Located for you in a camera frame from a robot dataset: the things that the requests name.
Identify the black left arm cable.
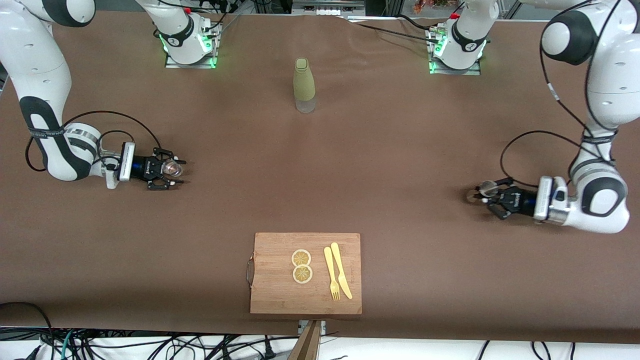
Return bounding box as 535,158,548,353
500,0,621,188

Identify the black cable on table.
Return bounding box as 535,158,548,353
345,14,443,45

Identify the brown table cover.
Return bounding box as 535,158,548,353
0,9,640,346

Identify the green sleeved glass bottle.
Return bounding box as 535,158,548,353
293,58,317,114

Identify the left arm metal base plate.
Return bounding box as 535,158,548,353
427,27,482,76

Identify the grey metal box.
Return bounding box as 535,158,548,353
292,0,366,16

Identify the thick black floor cable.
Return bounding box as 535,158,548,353
0,301,53,351

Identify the metal bracket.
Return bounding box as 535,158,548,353
298,320,327,336

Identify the yellow plastic fork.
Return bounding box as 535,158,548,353
323,246,341,302

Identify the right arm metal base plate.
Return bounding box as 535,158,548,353
165,20,218,70

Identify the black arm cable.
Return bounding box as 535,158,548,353
25,111,161,173
500,0,621,188

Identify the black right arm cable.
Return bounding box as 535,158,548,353
25,111,161,173

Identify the steel jigger measuring cup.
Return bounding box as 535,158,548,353
466,181,498,204

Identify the wooden post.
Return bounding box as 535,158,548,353
289,320,322,360

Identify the yellow plastic knife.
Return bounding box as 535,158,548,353
330,242,353,300

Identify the wooden cutting board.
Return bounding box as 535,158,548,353
246,232,363,315

